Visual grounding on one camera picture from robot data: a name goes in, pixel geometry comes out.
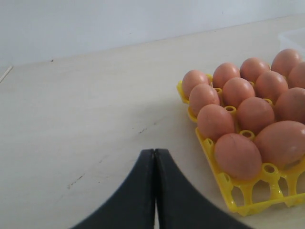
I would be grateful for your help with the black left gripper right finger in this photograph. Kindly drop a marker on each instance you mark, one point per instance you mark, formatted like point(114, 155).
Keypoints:
point(180, 205)

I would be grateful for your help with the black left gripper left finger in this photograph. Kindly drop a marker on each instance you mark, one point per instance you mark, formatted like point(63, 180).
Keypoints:
point(132, 206)

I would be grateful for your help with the brown egg column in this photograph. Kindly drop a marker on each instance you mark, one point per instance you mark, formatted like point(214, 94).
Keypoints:
point(238, 156)

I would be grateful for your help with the brown egg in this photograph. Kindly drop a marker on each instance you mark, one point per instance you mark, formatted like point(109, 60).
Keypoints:
point(236, 90)
point(202, 95)
point(282, 143)
point(270, 85)
point(296, 77)
point(291, 105)
point(214, 121)

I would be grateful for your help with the yellow plastic egg tray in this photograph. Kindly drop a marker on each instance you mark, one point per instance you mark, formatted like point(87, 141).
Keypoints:
point(271, 186)

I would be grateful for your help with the brown egg second row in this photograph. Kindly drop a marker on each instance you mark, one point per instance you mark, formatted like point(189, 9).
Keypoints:
point(255, 114)

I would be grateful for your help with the brown egg placed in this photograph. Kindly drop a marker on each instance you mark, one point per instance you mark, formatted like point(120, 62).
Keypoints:
point(224, 73)
point(252, 68)
point(191, 79)

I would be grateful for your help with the clear plastic container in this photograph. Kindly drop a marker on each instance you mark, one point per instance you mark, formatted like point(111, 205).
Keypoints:
point(294, 39)

